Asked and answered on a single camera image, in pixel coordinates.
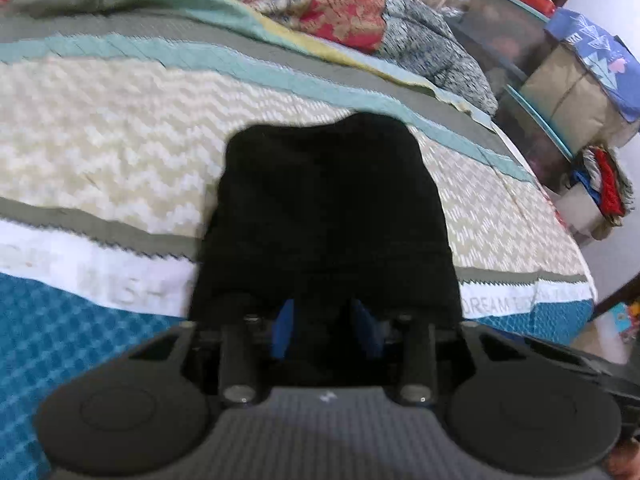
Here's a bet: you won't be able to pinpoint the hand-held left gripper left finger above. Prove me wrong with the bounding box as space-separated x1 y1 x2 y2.
127 299 297 408

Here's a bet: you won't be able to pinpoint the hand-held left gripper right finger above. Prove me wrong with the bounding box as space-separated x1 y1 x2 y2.
349 299 532 407

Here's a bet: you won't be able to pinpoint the black pants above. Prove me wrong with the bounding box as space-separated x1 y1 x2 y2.
187 111 464 388

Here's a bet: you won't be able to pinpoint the white box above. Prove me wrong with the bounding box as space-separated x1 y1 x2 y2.
554 180 618 247

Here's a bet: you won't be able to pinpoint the pile of colourful clothes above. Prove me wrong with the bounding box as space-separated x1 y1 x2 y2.
570 145 635 231

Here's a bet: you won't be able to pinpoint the clear bin with teal rim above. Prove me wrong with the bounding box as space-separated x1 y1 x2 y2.
494 84 577 198
456 0 557 88

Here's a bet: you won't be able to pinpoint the patterned teal beige bedspread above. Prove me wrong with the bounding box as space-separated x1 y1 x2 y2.
0 0 597 466

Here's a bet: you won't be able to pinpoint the beige storage bag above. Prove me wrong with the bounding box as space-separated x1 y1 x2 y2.
520 40 637 147

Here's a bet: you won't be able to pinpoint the floral patchwork quilt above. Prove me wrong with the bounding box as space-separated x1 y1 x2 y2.
0 0 501 117

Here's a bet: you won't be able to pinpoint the blue printed bag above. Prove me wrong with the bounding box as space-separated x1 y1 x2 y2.
544 7 640 123

